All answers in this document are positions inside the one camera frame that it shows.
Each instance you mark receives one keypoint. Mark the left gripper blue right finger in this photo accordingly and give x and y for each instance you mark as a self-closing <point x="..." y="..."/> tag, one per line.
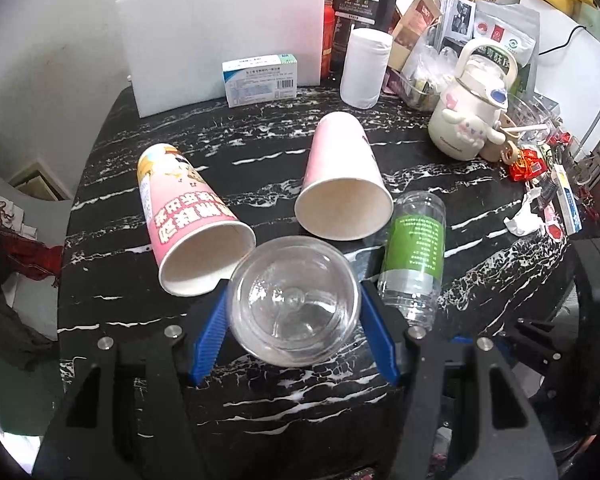
<point x="412" y="359"/>

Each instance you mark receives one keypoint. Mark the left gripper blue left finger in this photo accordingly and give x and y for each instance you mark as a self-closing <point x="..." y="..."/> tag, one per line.
<point x="188" y="356"/>

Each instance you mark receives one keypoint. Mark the clear jar brown label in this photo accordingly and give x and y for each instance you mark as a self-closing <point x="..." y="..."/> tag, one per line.
<point x="293" y="301"/>

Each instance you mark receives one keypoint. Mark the pink printed paper cup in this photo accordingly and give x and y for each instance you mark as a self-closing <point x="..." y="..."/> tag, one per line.
<point x="196" y="239"/>

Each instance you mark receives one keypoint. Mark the pale pink paper cup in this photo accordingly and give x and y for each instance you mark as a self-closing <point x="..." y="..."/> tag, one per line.
<point x="343" y="196"/>

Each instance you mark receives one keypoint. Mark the beige cup with spoon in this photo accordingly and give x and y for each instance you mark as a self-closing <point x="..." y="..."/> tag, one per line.
<point x="511" y="133"/>

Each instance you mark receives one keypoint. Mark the clear jar green label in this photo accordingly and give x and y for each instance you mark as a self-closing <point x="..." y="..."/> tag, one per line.
<point x="411" y="273"/>

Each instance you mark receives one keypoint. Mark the crumpled white tissue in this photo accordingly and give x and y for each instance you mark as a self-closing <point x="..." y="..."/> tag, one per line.
<point x="525" y="222"/>

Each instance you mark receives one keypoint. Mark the red candy wrapper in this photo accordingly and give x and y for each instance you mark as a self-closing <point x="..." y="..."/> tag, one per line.
<point x="528" y="166"/>

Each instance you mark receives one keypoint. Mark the white cartoon dog bottle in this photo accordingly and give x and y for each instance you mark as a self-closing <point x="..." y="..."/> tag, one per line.
<point x="468" y="113"/>

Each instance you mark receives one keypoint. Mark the white blue medicine box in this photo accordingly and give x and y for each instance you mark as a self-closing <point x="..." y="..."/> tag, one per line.
<point x="260" y="79"/>

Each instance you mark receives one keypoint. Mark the white paper roll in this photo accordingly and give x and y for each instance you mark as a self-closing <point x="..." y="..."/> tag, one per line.
<point x="364" y="67"/>

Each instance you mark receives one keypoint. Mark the white foam board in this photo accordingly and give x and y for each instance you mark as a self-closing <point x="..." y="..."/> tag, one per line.
<point x="175" y="49"/>

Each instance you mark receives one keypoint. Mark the beige window carton box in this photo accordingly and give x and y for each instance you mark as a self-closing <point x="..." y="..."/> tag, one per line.
<point x="414" y="22"/>

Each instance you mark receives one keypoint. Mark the red canister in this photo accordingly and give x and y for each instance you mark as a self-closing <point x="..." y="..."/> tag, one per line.
<point x="328" y="35"/>

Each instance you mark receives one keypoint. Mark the white green tea pouch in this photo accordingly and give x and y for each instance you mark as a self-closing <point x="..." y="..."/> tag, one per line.
<point x="514" y="26"/>

